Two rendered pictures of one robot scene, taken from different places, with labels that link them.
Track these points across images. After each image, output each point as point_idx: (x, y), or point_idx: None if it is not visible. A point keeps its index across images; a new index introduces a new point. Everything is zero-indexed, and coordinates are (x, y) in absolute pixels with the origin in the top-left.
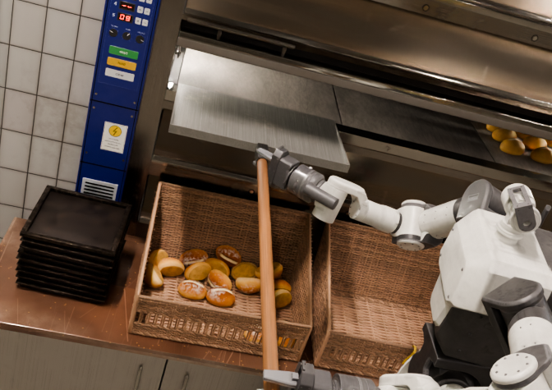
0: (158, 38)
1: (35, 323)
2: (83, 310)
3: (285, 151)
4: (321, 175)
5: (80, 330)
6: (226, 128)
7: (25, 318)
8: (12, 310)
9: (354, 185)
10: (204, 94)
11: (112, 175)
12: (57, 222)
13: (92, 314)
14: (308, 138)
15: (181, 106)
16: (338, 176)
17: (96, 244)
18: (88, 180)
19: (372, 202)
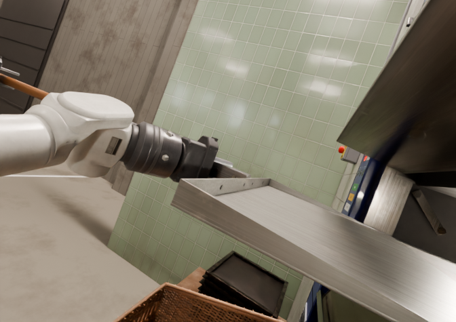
0: (377, 173)
1: (182, 283)
2: (186, 309)
3: (205, 135)
4: (145, 122)
5: (167, 298)
6: (296, 204)
7: (188, 282)
8: (197, 280)
9: (87, 98)
10: (383, 236)
11: (309, 307)
12: (245, 270)
13: (180, 312)
14: (339, 252)
15: (326, 210)
16: (127, 113)
17: (221, 274)
18: (305, 306)
19: (20, 116)
